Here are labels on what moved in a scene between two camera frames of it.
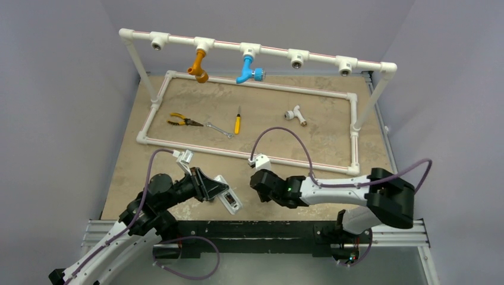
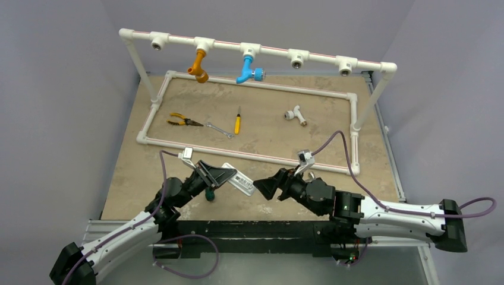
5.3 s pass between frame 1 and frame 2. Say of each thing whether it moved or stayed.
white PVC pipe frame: stayed
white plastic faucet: stayed
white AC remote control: moved
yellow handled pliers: stayed
